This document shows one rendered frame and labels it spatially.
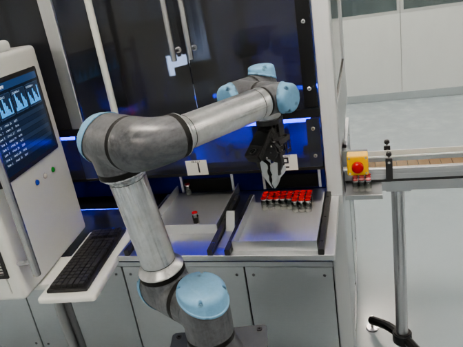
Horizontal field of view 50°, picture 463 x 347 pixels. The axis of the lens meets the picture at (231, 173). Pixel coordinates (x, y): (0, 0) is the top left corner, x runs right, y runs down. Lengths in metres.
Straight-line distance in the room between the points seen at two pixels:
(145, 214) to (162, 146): 0.22
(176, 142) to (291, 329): 1.36
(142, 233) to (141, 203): 0.08
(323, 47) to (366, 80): 4.74
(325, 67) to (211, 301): 0.89
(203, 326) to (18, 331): 1.74
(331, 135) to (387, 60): 4.66
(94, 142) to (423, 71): 5.62
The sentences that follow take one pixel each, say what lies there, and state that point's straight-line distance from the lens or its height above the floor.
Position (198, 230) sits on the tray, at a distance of 1.68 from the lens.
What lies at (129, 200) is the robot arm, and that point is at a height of 1.24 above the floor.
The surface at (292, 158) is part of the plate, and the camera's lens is 1.78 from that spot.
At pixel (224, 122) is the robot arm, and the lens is 1.07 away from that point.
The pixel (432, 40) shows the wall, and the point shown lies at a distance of 6.37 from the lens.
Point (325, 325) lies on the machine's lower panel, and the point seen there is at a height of 0.30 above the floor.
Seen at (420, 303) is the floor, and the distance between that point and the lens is 2.76.
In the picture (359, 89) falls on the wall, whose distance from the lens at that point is 6.42.
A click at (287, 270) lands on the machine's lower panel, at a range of 2.01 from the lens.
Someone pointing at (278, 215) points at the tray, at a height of 0.88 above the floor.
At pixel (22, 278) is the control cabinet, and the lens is 1.74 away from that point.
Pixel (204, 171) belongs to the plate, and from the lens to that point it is 1.87.
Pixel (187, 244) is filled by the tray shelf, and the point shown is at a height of 0.88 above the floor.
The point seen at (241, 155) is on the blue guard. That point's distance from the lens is 1.81.
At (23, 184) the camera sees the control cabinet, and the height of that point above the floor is 1.13.
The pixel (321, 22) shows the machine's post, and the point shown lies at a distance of 1.66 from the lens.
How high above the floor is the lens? 1.65
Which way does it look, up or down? 21 degrees down
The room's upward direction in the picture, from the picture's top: 9 degrees counter-clockwise
